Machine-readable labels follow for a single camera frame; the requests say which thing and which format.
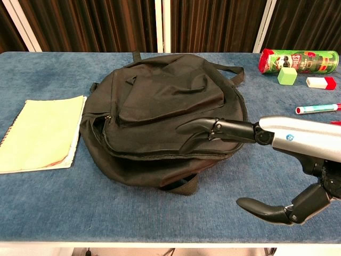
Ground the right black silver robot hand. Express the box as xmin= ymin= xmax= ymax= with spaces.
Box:
xmin=175 ymin=115 xmax=341 ymax=226

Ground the white frame post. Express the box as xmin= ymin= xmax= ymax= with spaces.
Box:
xmin=1 ymin=0 xmax=43 ymax=53
xmin=252 ymin=0 xmax=278 ymax=53
xmin=153 ymin=0 xmax=172 ymax=53

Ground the brown pleated curtain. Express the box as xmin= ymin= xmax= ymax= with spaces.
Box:
xmin=0 ymin=0 xmax=341 ymax=53

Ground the black backpack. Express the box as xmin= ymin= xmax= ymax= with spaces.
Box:
xmin=79 ymin=50 xmax=246 ymax=197

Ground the green chips can red lid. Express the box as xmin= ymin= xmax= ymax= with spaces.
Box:
xmin=258 ymin=48 xmax=340 ymax=75

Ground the green cube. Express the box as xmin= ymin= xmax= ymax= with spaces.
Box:
xmin=277 ymin=67 xmax=298 ymax=86

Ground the red teal white marker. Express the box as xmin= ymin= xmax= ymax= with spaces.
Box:
xmin=295 ymin=103 xmax=341 ymax=115

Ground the white red eraser block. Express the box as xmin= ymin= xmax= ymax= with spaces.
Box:
xmin=305 ymin=76 xmax=337 ymax=91

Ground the yellow-green notebook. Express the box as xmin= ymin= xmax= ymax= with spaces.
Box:
xmin=0 ymin=95 xmax=88 ymax=175

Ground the blue table cloth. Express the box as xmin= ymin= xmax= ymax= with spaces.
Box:
xmin=0 ymin=51 xmax=341 ymax=245

